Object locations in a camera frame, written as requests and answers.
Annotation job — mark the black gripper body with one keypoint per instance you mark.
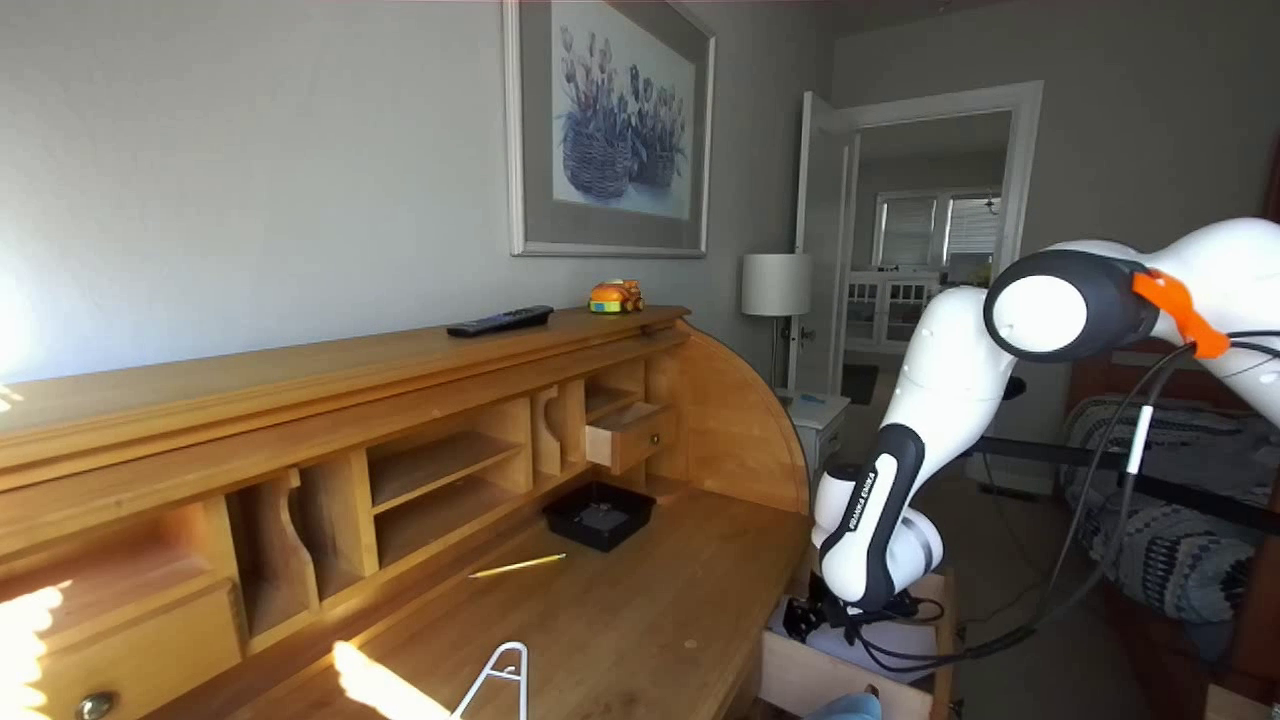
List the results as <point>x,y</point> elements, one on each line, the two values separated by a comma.
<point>825,620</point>

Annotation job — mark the white paper sheet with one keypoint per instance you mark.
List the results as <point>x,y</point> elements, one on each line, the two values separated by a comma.
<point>903,644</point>

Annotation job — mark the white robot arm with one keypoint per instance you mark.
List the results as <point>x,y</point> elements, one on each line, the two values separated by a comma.
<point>946,384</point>

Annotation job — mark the large open wooden drawer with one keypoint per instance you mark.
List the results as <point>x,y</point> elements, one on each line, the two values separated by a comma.
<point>825,683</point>

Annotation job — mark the small wooden desk drawer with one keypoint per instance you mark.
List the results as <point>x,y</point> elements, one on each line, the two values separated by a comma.
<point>626,438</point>
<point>134,652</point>

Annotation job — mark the blue cloth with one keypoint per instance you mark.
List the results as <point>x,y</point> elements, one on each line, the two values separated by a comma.
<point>846,707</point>

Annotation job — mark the wooden roll-top desk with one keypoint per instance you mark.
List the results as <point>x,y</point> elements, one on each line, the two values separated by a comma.
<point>642,625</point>

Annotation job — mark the white nightstand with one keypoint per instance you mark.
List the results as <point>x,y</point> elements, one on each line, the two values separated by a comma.
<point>813,420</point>

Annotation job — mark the black plastic tray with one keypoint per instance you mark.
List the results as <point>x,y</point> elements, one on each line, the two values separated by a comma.
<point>601,512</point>

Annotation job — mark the yellow pencil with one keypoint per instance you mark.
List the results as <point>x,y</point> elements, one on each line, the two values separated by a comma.
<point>520,565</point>

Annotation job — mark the white slatted furniture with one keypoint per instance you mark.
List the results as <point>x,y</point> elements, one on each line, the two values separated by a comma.
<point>884,311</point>

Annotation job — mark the white shade lamp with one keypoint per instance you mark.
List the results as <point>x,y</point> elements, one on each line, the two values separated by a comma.
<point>778,286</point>

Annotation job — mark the bed with patterned blanket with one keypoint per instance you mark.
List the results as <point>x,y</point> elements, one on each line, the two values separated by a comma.
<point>1172,561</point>

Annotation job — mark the white door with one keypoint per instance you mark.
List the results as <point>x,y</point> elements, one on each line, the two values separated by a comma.
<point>825,240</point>

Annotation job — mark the small colourful toy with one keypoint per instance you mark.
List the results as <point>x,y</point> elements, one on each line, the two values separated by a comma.
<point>614,298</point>

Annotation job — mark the black remote control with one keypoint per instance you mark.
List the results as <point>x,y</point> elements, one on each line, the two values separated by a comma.
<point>501,323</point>

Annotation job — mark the framed flower picture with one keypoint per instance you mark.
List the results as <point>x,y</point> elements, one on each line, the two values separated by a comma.
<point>614,123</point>

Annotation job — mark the white door frame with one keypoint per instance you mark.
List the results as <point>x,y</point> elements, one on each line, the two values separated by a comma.
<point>1025,174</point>

